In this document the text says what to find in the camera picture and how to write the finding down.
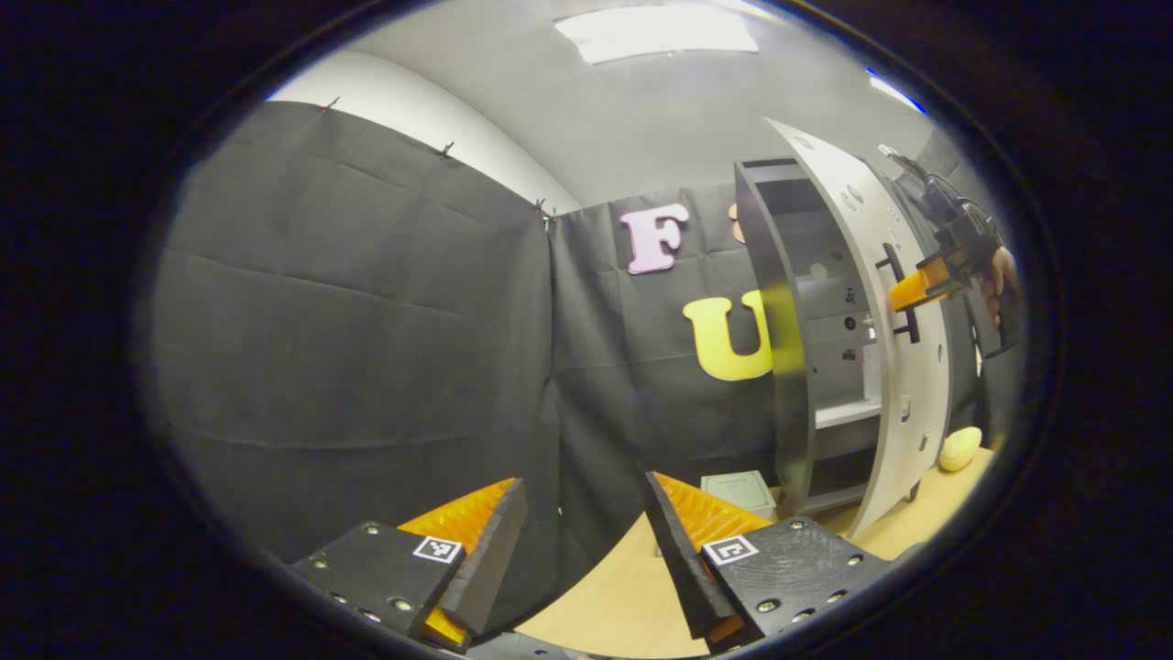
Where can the dark grey cabinet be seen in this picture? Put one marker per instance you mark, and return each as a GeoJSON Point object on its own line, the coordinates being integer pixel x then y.
{"type": "Point", "coordinates": [788, 367]}

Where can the white cabinet shelf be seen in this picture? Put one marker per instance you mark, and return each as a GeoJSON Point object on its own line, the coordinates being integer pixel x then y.
{"type": "Point", "coordinates": [848, 412]}

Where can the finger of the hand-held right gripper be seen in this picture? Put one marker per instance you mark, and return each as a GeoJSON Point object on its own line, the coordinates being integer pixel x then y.
{"type": "Point", "coordinates": [916, 289]}

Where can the grey cabinet door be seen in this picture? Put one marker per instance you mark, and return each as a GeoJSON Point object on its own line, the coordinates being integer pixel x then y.
{"type": "Point", "coordinates": [921, 394]}

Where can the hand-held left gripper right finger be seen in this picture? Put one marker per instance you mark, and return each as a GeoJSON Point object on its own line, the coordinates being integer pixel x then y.
{"type": "Point", "coordinates": [683, 568]}

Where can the large ceiling light panel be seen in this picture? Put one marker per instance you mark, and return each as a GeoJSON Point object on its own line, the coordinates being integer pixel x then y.
{"type": "Point", "coordinates": [655, 32]}

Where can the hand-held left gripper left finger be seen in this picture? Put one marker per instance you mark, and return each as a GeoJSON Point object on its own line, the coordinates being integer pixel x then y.
{"type": "Point", "coordinates": [490, 559]}

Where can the yellow bun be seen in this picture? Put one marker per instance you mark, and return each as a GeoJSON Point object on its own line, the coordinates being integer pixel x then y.
{"type": "Point", "coordinates": [959, 449]}

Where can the black backdrop cloth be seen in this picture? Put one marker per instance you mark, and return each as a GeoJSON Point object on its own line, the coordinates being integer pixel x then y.
{"type": "Point", "coordinates": [348, 321]}

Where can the green book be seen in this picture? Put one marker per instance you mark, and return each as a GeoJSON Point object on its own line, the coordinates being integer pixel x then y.
{"type": "Point", "coordinates": [738, 490]}

